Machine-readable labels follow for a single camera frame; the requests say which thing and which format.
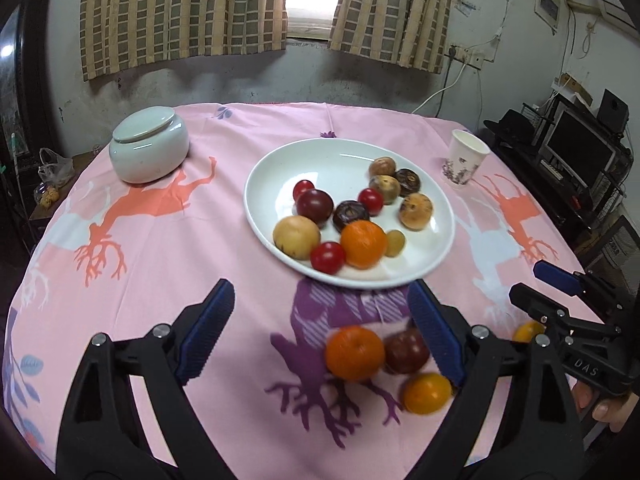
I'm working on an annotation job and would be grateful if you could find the white lidded ceramic jar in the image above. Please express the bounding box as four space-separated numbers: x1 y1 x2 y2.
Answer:
109 106 191 184

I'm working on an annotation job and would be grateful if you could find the black speaker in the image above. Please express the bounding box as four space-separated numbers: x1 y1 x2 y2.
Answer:
597 88 630 132

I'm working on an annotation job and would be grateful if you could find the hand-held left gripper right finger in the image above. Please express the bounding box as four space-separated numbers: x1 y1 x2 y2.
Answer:
406 279 586 480

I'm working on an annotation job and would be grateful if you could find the small yellow-green longan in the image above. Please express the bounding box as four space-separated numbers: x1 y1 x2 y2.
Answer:
384 229 407 258

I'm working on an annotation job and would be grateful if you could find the white power cable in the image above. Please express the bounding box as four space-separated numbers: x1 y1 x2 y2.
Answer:
411 60 468 115

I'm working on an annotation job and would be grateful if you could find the white oval plate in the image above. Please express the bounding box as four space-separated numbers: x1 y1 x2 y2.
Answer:
243 137 456 290

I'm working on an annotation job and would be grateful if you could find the printed paper cup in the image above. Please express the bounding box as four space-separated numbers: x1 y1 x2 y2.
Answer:
441 129 491 188

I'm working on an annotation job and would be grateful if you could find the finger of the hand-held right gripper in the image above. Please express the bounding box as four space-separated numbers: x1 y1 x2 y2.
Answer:
509 282 621 346
532 260 585 297

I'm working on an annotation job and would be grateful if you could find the dark red plum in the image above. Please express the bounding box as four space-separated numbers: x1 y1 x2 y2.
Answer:
383 327 431 375
296 188 335 226

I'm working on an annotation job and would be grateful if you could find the striped yellow pepino melon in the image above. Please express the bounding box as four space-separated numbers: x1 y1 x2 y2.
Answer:
273 215 321 261

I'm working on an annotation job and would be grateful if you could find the checked beige curtain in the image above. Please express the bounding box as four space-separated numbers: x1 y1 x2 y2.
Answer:
327 0 455 75
80 0 288 82

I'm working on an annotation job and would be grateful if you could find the pink printed tablecloth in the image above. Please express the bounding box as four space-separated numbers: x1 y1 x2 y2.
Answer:
7 101 608 480

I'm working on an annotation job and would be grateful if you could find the person's right hand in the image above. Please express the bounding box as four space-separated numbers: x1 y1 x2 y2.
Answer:
571 379 633 433

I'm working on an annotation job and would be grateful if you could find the black computer monitor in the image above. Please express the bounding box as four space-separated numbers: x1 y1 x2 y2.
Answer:
544 107 618 188

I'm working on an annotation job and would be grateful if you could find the orange tangerine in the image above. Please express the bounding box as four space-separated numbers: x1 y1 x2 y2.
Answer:
340 220 388 269
325 325 386 381

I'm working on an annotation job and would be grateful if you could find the dark brown round fruit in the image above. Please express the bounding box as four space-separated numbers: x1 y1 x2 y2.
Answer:
332 200 371 233
395 168 422 197

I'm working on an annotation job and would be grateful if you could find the black hat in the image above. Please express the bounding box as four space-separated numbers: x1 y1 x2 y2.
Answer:
483 108 537 145

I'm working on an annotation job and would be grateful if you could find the yellow orange citrus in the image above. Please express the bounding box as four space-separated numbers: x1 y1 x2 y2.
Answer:
513 321 547 344
403 373 453 415

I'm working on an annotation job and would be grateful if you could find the clear plastic bag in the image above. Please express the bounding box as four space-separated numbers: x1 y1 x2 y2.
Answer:
37 147 74 188

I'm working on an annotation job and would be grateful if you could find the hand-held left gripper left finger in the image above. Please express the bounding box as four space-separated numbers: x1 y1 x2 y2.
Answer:
55 278 236 480

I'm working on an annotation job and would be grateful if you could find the tan pepino melon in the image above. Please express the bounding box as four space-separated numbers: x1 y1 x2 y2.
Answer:
398 193 434 231

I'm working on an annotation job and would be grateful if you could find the white wall socket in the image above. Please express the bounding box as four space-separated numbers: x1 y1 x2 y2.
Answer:
445 45 485 70

